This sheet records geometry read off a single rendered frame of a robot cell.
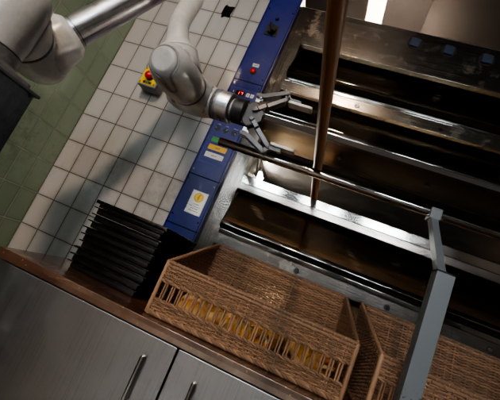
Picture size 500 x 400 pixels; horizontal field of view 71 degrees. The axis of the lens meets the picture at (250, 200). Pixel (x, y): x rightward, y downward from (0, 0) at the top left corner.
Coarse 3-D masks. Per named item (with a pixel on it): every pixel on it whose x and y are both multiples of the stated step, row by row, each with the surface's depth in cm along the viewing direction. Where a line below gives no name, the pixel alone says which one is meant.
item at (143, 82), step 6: (144, 72) 170; (144, 78) 169; (138, 84) 170; (144, 84) 168; (150, 84) 168; (156, 84) 168; (144, 90) 175; (150, 90) 172; (156, 90) 169; (162, 90) 174
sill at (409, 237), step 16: (272, 192) 152; (288, 192) 151; (320, 208) 147; (336, 208) 146; (368, 224) 143; (384, 224) 142; (416, 240) 138; (448, 256) 135; (464, 256) 134; (496, 272) 131
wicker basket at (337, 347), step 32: (192, 256) 115; (224, 256) 142; (160, 288) 98; (192, 288) 95; (224, 288) 94; (256, 288) 136; (288, 288) 136; (320, 288) 135; (192, 320) 93; (224, 320) 92; (256, 320) 91; (288, 320) 90; (320, 320) 129; (352, 320) 104; (256, 352) 89; (320, 352) 87; (352, 352) 87; (320, 384) 86
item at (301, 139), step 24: (264, 120) 146; (288, 144) 155; (312, 144) 147; (336, 144) 140; (360, 144) 137; (360, 168) 148; (384, 168) 141; (408, 168) 134; (432, 168) 130; (432, 192) 142; (456, 192) 135; (480, 192) 129
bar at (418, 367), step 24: (240, 144) 119; (288, 168) 116; (312, 168) 113; (360, 192) 110; (384, 192) 108; (432, 216) 103; (456, 216) 103; (432, 240) 94; (432, 288) 78; (432, 312) 77; (432, 336) 75; (408, 360) 76; (432, 360) 74; (408, 384) 74
